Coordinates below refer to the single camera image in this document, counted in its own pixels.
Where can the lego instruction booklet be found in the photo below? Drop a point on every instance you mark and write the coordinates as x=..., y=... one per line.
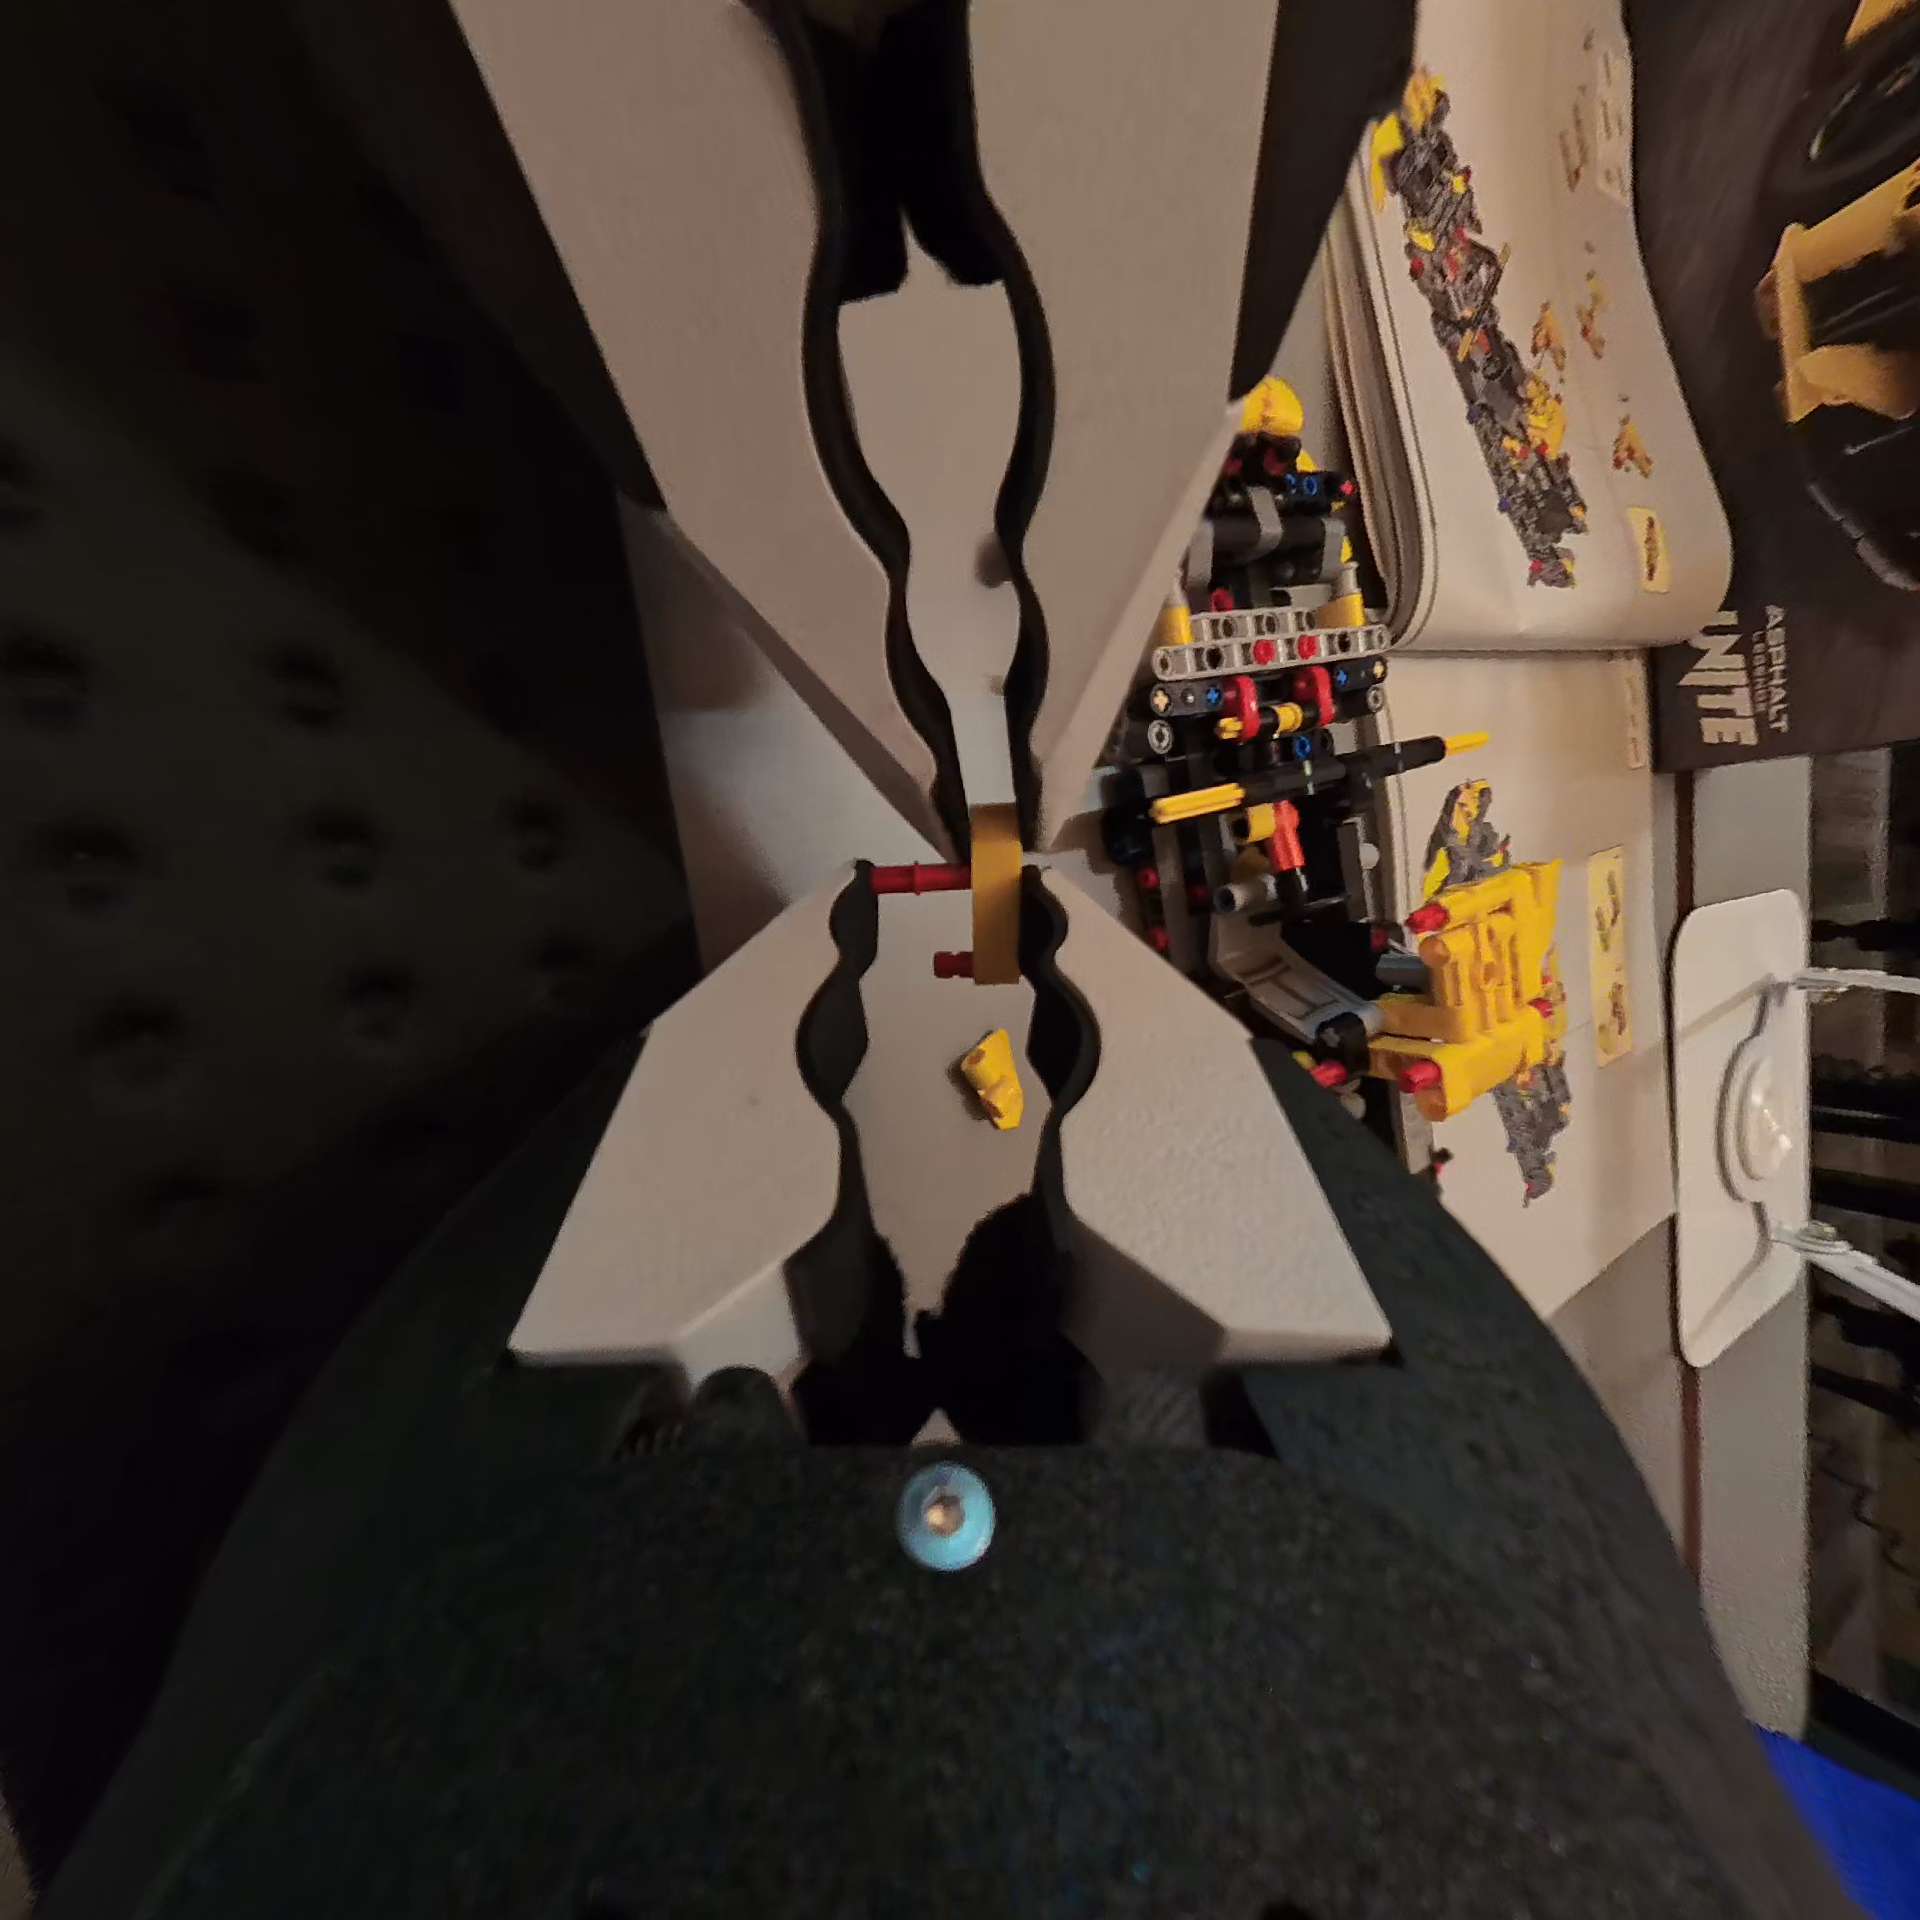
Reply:
x=1590, y=524

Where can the yellow lego beam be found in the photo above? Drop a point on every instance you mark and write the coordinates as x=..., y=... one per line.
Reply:
x=995, y=902

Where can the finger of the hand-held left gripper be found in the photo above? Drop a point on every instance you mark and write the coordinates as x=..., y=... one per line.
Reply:
x=675, y=301
x=1142, y=301

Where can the lego car chassis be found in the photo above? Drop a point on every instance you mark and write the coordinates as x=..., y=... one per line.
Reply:
x=1319, y=839

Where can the white document stand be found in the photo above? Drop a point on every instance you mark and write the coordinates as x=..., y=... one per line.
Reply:
x=1741, y=1126

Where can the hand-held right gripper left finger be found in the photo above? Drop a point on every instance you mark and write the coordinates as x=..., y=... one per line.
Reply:
x=675, y=1186

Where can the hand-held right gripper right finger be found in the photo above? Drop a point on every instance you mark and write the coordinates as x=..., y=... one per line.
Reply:
x=1214, y=1186

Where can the black dotted floor mat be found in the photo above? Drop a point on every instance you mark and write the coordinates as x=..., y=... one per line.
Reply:
x=301, y=750

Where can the blue storage bin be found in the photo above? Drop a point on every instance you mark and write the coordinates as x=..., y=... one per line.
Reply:
x=1846, y=1830

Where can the lego set box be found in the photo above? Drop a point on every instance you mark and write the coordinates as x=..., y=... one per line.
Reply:
x=1770, y=375

